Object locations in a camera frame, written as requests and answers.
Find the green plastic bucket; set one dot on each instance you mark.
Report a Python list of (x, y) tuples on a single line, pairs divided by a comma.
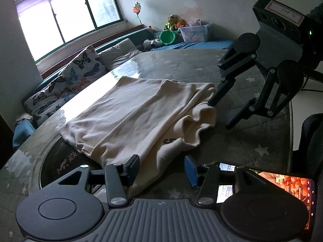
[(167, 37)]

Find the butterfly print pillow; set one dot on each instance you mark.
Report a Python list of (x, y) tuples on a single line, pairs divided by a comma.
[(48, 98), (83, 68)]

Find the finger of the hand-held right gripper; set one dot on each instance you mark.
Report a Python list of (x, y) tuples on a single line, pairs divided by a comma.
[(219, 93), (239, 117)]

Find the teddy bear with yellow vest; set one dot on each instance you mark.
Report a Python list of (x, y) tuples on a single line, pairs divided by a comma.
[(171, 22)]

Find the colourful pinwheel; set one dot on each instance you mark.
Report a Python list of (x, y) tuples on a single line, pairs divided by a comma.
[(137, 10)]

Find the clear plastic storage box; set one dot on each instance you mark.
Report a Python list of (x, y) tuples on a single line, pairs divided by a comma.
[(195, 33)]

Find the cream sweatshirt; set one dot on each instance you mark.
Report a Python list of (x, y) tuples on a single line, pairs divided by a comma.
[(126, 116)]

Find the smartphone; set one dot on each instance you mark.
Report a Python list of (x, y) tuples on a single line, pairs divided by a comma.
[(285, 184)]

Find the blue sofa sheet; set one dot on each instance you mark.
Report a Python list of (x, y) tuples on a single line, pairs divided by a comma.
[(196, 46)]

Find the blue quilted armrest cover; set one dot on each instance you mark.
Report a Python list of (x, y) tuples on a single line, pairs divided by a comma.
[(22, 133)]

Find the beige towel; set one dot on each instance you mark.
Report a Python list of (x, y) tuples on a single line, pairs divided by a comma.
[(25, 116)]

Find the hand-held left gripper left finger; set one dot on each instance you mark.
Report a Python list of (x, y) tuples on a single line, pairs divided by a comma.
[(131, 167)]

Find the beige pillow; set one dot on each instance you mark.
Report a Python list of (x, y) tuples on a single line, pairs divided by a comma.
[(118, 53)]

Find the small pink toy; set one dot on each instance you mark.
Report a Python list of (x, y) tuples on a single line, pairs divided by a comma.
[(150, 28)]

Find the orange plush toy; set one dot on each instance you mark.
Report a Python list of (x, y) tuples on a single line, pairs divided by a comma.
[(181, 24)]

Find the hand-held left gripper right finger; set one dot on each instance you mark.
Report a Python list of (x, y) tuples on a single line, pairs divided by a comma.
[(192, 172)]

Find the grey white plush toy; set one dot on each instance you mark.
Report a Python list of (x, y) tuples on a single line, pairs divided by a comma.
[(151, 42)]

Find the green framed window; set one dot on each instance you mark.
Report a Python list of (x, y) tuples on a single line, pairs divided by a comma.
[(65, 15)]

